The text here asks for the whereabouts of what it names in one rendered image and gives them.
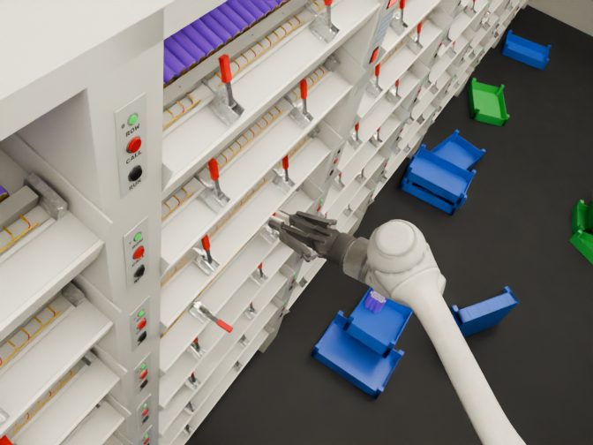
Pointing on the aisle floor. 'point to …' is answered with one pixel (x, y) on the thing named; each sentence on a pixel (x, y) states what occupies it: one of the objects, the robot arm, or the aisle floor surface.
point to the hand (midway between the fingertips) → (273, 217)
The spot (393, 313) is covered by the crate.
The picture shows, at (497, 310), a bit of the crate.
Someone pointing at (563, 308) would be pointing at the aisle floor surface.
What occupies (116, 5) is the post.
